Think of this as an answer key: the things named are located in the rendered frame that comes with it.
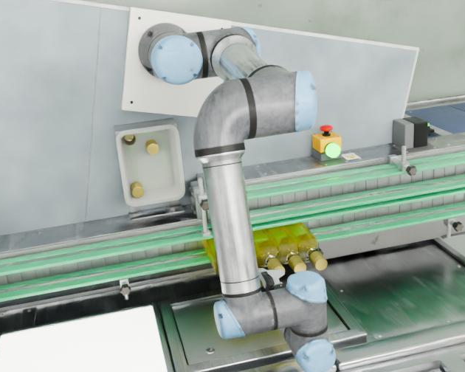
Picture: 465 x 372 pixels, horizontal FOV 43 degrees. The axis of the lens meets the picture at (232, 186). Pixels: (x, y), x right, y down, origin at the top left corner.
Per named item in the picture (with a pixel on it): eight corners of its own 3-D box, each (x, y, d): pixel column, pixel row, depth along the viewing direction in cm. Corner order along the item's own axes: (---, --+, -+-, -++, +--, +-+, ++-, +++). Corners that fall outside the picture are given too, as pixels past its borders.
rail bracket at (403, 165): (384, 163, 180) (407, 176, 168) (384, 140, 178) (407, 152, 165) (396, 161, 181) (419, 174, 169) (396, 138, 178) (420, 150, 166)
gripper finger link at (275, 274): (277, 266, 149) (290, 288, 141) (255, 270, 148) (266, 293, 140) (277, 256, 147) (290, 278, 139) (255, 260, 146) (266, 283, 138)
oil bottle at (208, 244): (202, 246, 174) (218, 281, 155) (201, 229, 172) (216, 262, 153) (221, 243, 175) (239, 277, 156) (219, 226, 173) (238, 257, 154)
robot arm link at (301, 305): (276, 294, 110) (280, 345, 113) (333, 283, 112) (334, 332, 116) (263, 275, 117) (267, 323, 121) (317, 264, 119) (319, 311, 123)
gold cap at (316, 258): (306, 257, 156) (312, 264, 152) (317, 248, 156) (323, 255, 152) (313, 266, 157) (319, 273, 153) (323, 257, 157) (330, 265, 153)
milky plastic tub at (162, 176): (124, 198, 177) (126, 208, 169) (112, 125, 169) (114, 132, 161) (181, 189, 180) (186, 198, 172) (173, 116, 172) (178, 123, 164)
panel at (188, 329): (-3, 342, 158) (-22, 432, 126) (-5, 332, 156) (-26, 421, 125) (316, 278, 175) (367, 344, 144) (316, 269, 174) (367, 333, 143)
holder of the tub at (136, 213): (127, 213, 179) (129, 223, 172) (113, 125, 169) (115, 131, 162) (182, 204, 182) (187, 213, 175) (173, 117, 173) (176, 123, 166)
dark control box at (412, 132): (391, 142, 193) (404, 149, 185) (392, 119, 190) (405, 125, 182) (414, 139, 194) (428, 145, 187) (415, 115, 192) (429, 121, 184)
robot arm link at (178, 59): (144, 34, 151) (150, 39, 139) (196, 28, 154) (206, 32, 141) (150, 81, 155) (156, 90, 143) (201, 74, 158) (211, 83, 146)
